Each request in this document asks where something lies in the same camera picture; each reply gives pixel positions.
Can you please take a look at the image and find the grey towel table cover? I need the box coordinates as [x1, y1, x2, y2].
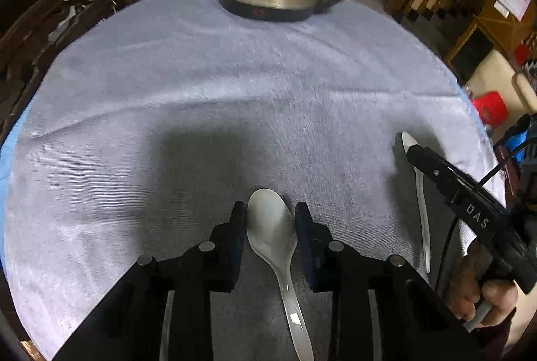
[5, 0, 496, 358]

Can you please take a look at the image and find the dark carved wooden sideboard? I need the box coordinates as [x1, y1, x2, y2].
[1, 0, 140, 138]

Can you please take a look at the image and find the person's right hand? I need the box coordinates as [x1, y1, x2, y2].
[444, 238, 518, 327]

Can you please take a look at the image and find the red plastic child chair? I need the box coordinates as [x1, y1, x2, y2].
[472, 91, 509, 128]

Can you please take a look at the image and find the white plastic spoon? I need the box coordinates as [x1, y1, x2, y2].
[401, 131, 431, 274]
[247, 188, 314, 360]

